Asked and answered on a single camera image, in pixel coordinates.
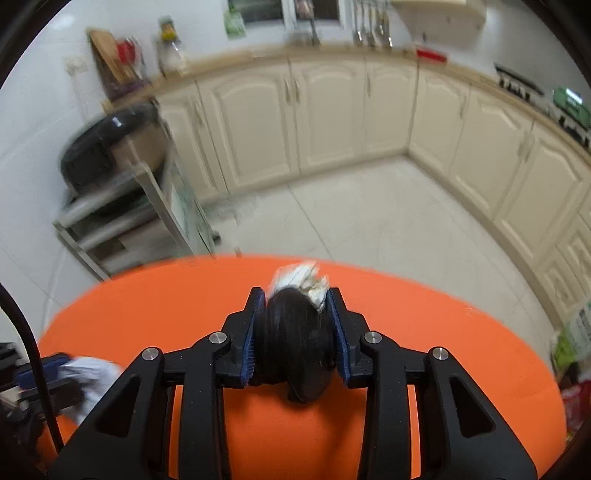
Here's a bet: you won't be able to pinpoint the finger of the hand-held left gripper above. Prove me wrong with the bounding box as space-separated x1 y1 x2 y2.
23 383 82 415
16 353 71 391

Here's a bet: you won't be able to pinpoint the round orange table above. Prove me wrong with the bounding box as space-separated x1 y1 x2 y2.
152 51 591 324

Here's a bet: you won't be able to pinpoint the green glass bottle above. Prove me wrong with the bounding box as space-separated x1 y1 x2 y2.
224 9 245 40

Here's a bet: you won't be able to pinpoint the white wrapper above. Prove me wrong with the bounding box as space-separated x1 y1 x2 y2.
270 261 329 310

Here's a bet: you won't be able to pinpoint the clear plastic wrap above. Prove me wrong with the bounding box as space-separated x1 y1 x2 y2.
60 356 123 425

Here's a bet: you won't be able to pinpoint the barred kitchen window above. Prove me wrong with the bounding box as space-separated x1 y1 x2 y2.
226 0 342 24

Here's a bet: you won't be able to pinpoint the clear sack green print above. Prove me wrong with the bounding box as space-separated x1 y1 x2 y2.
549 302 591 374

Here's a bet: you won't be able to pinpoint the black gas stove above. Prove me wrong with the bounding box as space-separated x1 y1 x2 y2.
501 83 591 146

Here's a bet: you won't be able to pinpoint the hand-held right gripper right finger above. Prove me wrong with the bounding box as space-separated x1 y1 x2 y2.
326 287 539 480

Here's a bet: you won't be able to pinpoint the black cable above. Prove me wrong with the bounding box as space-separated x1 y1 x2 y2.
0 284 65 455

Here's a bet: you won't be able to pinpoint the clear jar white contents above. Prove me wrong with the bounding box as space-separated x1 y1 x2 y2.
157 39 188 77

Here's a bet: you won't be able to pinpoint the black round lump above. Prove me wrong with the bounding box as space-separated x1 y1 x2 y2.
256 286 337 404

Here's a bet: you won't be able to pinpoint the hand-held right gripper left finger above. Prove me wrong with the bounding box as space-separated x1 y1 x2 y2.
48 287 267 480

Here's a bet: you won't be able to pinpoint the red gift bag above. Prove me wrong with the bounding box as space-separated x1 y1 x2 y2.
561 383 585 439

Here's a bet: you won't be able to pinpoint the wooden cutting board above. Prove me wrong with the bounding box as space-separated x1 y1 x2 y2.
88 28 123 100

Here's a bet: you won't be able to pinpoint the black silver rice cooker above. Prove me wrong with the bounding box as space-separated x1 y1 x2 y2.
59 102 169 217

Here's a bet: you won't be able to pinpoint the metal glass shelf rack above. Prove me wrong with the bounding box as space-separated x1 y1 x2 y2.
53 161 220 282

